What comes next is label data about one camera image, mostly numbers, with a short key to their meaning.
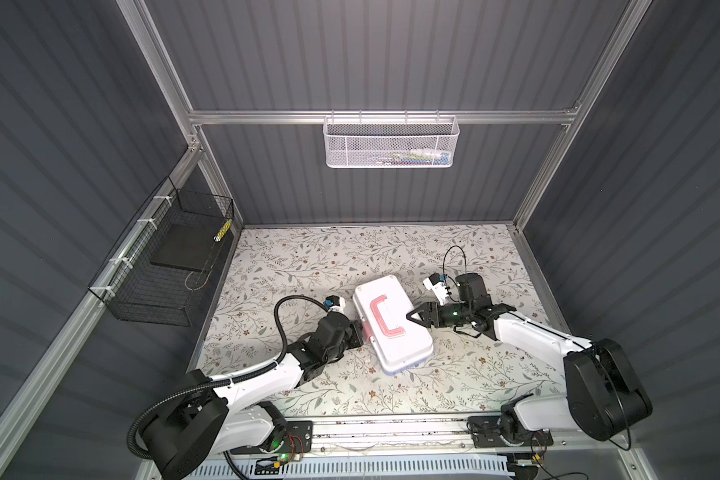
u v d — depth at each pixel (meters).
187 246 0.71
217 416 0.41
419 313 0.82
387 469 0.77
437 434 0.75
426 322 0.75
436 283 0.79
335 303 0.77
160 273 0.73
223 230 0.82
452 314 0.74
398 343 0.79
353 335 0.74
